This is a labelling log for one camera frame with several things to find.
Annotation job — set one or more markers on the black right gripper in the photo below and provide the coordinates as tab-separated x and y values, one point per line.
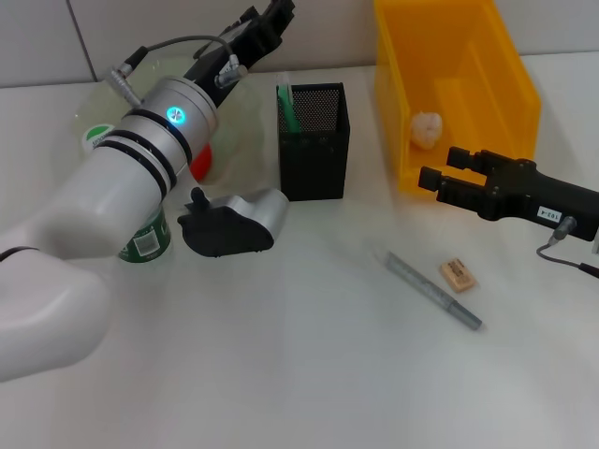
538	198

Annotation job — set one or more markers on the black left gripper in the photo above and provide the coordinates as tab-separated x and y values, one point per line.
220	70

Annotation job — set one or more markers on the white paper ball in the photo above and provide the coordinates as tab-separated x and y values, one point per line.
427	130

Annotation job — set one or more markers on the green toothbrush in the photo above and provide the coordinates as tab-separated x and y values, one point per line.
287	112

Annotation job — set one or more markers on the beige eraser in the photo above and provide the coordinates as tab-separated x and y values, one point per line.
457	276

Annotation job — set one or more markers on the red-orange knitted orange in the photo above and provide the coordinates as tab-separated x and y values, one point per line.
202	161

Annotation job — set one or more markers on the clear water bottle green label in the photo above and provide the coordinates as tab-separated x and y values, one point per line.
150	243

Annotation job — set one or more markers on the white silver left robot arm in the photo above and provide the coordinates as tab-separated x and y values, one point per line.
93	210

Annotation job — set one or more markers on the green glass fruit plate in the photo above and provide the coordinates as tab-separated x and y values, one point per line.
234	131

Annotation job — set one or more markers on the grey pen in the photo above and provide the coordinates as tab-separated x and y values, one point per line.
430	287

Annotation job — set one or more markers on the black mesh pen holder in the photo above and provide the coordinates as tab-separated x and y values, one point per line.
313	163

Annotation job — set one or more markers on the yellow plastic bin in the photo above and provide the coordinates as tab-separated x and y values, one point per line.
486	93

